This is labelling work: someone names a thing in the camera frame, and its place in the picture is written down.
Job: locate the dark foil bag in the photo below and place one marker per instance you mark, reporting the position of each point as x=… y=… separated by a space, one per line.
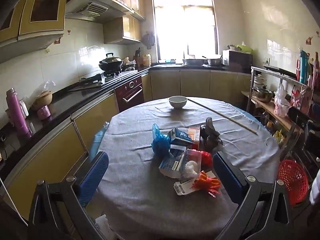
x=211 y=135

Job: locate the white paper sheet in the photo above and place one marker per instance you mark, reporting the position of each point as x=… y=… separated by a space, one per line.
x=103 y=226

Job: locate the small metal basin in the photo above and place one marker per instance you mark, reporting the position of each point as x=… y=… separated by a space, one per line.
x=214 y=62

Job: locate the orange and white box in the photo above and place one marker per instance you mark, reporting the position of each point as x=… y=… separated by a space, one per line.
x=195 y=135

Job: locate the steel range hood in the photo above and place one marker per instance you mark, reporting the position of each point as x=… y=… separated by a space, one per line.
x=97 y=7

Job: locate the clear plastic bag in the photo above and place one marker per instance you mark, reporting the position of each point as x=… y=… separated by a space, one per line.
x=47 y=86

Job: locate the yellow food package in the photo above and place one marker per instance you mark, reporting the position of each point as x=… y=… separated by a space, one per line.
x=147 y=60

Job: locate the blue table cover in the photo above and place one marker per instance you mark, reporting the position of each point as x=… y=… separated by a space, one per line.
x=96 y=140

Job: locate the brown clay pot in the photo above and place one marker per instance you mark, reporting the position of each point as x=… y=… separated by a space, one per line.
x=43 y=99

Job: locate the blue thermos bottle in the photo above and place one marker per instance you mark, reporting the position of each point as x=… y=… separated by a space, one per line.
x=304 y=67

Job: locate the yellow upper cabinet with panels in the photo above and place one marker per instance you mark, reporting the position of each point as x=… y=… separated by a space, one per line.
x=37 y=17

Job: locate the red bottle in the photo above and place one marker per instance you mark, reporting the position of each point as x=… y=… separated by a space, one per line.
x=298 y=70

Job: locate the red plastic basket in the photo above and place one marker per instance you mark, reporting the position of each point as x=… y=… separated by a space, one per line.
x=293 y=182

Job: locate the glossy yellow upper cabinets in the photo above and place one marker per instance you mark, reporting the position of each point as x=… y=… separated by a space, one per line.
x=125 y=27

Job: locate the orange plastic wrapper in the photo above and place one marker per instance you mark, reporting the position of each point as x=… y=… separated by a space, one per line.
x=207 y=183

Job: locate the large metal basin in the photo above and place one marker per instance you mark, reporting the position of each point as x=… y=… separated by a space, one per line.
x=193 y=61

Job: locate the green lid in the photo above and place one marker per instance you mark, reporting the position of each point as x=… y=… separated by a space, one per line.
x=243 y=48

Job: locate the white ceramic bowl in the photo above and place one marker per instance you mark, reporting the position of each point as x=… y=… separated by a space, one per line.
x=177 y=102

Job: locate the black gas stove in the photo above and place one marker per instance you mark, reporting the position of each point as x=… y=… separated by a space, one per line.
x=110 y=77

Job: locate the blue and white carton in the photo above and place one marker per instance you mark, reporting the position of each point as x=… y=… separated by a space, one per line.
x=178 y=136

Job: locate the metal shelf rack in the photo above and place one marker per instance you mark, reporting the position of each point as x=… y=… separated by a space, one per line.
x=270 y=107

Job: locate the pink thermos flask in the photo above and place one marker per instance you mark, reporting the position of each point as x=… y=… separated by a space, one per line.
x=17 y=112

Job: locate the pink and white plastic bag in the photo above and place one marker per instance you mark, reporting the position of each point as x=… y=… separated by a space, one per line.
x=282 y=102

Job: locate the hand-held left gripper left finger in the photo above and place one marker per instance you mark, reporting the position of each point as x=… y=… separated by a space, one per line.
x=93 y=177

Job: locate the stack of white bowls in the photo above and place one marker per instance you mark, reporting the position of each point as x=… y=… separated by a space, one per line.
x=257 y=81

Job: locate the knife block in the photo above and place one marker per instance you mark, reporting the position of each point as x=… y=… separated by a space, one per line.
x=138 y=57

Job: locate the dark red oven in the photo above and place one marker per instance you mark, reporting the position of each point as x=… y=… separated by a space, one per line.
x=130 y=95

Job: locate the black wok with lid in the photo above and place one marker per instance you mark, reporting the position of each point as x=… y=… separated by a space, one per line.
x=111 y=63

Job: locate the dark microwave oven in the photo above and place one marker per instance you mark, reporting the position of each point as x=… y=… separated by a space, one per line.
x=238 y=61

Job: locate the blue and white box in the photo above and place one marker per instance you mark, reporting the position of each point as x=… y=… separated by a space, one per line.
x=171 y=163

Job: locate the yellow lower cabinets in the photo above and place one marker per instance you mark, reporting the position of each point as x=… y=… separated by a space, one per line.
x=195 y=85

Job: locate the steel cooking pot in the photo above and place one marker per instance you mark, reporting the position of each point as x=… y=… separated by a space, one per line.
x=262 y=95

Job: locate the dark hanging bag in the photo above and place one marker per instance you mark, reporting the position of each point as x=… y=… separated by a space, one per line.
x=148 y=40

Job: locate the blue plastic bag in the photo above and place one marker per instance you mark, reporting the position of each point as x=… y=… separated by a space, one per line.
x=160 y=143

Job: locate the long wooden stick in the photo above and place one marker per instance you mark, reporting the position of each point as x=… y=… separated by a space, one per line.
x=222 y=115

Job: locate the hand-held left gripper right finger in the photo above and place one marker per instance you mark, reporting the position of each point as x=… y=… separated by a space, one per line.
x=226 y=177

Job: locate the white cup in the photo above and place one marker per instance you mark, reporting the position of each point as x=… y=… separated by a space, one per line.
x=24 y=108

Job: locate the pink mug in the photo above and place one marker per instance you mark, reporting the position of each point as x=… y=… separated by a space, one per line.
x=43 y=111

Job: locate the kitchen window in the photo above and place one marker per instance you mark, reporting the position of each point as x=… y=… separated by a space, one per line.
x=183 y=25

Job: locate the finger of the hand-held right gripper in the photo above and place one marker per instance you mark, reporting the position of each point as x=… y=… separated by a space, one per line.
x=303 y=120

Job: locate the white barcode label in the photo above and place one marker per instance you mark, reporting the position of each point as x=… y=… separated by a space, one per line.
x=182 y=187

